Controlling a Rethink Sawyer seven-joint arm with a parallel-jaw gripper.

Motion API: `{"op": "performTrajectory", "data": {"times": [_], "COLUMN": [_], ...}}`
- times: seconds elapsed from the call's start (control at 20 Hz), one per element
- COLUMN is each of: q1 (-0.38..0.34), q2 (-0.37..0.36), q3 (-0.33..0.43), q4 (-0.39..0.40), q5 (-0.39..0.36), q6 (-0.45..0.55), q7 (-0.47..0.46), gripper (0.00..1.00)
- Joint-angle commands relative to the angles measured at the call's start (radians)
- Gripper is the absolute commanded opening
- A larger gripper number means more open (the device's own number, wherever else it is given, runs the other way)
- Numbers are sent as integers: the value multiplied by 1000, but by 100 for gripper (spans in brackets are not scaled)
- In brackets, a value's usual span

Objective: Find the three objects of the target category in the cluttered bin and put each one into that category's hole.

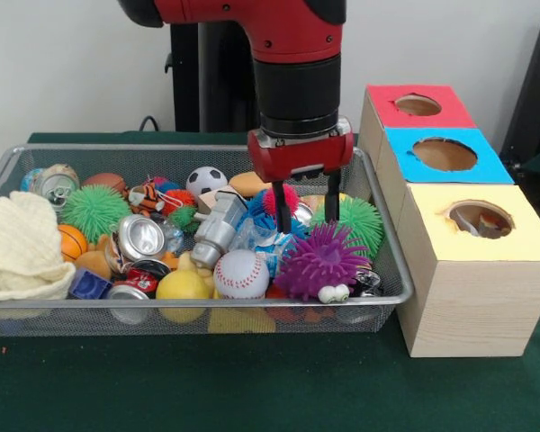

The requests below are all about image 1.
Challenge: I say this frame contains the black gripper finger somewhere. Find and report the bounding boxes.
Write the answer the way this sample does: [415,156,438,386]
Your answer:
[323,167,343,225]
[272,179,294,236]

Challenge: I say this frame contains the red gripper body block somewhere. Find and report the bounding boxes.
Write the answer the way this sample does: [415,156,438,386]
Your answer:
[246,116,356,184]

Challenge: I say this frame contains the small pink spiky ball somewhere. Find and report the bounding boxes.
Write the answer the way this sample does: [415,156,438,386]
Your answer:
[264,182,301,217]

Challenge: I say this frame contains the purple spiky fish toy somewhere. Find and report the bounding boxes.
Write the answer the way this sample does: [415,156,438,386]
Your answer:
[273,220,373,305]

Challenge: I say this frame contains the crushed silver can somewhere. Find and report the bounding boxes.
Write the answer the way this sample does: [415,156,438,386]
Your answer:
[116,214,167,263]

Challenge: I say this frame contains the colourful patterned cloth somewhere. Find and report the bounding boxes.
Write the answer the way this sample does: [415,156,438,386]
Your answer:
[456,211,512,239]

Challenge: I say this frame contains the shallow metal mesh bin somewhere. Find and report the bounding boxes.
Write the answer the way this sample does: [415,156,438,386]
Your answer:
[0,143,416,338]

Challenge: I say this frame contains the wooden box with three holes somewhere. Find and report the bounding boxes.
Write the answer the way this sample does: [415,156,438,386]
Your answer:
[357,84,540,360]

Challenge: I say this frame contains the green puffer ball with eyes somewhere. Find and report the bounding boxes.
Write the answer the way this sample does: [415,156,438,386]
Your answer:
[309,195,384,261]

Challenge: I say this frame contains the orange round sponge disc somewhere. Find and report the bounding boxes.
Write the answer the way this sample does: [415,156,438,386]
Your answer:
[228,171,271,198]

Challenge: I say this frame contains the white baseball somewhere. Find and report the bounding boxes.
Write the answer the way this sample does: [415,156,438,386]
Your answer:
[213,249,271,301]

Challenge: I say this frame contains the small soccer ball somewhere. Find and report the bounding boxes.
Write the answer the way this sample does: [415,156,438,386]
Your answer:
[185,166,230,197]

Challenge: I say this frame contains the yellow smiley ball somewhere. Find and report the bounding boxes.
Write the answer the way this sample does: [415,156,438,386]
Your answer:
[156,270,212,301]

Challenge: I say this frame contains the cream knitted cloth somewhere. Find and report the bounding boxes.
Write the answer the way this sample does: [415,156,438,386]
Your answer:
[0,191,77,303]

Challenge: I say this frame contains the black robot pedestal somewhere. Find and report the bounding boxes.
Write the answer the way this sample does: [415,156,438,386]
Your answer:
[164,20,262,134]

